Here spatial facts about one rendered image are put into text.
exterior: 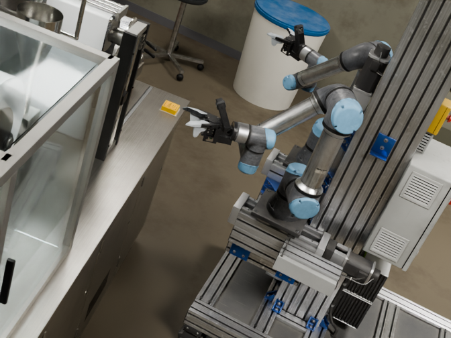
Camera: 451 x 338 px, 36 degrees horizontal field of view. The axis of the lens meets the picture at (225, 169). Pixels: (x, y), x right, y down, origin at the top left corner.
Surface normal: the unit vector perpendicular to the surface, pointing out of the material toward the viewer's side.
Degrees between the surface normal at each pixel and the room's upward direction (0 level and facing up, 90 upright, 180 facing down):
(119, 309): 0
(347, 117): 82
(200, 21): 90
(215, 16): 90
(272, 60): 94
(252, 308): 0
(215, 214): 0
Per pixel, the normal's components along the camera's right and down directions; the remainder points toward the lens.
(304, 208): 0.04, 0.67
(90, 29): -0.21, 0.48
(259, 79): -0.43, 0.44
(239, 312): 0.30, -0.80
